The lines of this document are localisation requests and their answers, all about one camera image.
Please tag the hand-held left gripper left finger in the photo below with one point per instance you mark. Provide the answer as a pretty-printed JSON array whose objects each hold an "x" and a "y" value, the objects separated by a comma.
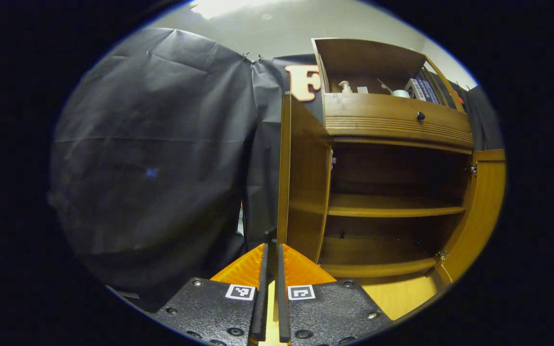
[{"x": 209, "y": 307}]

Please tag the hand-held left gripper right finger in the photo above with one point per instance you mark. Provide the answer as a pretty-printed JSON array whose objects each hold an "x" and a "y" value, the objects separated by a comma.
[{"x": 334, "y": 307}]

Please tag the wooden shoe cabinet door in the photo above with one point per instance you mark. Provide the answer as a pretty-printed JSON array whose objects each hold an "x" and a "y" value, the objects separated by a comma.
[
  {"x": 306, "y": 192},
  {"x": 479, "y": 216}
]

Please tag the wooden double-door shoe cabinet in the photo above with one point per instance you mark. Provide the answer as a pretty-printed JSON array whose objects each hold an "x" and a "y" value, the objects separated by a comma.
[{"x": 368, "y": 55}]

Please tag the cabinet inner shelf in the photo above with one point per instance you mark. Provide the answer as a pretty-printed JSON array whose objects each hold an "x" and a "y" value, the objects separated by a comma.
[{"x": 392, "y": 207}]

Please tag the metal door hinge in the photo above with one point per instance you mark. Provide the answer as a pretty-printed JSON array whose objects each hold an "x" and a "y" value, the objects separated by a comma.
[
  {"x": 440, "y": 255},
  {"x": 472, "y": 169}
]

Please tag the black backdrop cloth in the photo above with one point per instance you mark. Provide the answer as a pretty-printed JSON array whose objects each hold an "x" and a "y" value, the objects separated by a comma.
[{"x": 152, "y": 144}]

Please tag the wooden drawer front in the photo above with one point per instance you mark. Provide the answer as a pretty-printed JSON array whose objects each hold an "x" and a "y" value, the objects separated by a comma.
[{"x": 378, "y": 113}]

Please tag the black round drawer knob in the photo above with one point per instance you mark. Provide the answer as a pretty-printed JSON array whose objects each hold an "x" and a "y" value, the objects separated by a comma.
[{"x": 420, "y": 116}]

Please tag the white upright box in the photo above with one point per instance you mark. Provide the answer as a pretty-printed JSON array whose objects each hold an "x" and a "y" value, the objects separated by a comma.
[{"x": 362, "y": 90}]

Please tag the white pump bottle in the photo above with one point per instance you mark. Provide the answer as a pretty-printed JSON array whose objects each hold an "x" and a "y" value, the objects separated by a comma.
[{"x": 346, "y": 88}]

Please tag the white mug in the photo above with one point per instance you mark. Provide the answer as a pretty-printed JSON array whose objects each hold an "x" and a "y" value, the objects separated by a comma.
[{"x": 401, "y": 93}]

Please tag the white book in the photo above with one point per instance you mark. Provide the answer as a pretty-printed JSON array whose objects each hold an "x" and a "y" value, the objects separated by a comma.
[{"x": 412, "y": 89}]

